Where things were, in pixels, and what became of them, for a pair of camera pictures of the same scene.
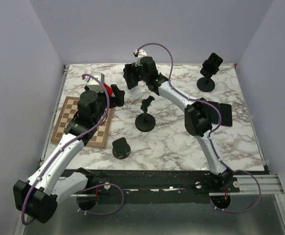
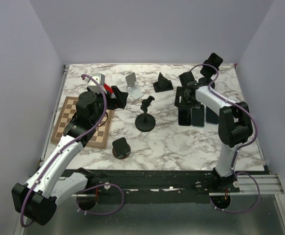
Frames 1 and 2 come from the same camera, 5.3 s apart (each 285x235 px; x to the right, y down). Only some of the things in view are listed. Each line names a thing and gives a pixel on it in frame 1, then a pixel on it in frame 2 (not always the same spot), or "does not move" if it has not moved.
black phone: x=131 y=75 → x=184 y=116
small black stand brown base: x=121 y=150 does not move
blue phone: x=212 y=113 does not move
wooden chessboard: x=99 y=138 does not move
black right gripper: x=133 y=64 → x=180 y=92
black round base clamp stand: x=145 y=122 does not move
